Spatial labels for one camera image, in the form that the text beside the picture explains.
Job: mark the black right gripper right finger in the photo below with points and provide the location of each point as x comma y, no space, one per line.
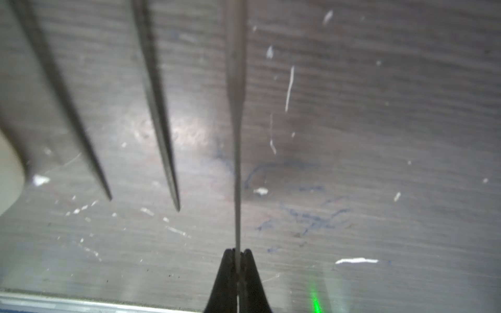
252,297

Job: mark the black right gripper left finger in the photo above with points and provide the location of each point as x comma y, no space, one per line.
223,297

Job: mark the file with yellow handle seven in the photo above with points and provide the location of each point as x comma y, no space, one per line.
37,48

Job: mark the white plastic storage box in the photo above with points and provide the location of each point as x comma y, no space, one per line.
13,175

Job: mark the file with yellow handle two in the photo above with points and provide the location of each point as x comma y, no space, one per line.
236,74

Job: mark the file with yellow handle six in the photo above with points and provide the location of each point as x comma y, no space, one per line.
144,38

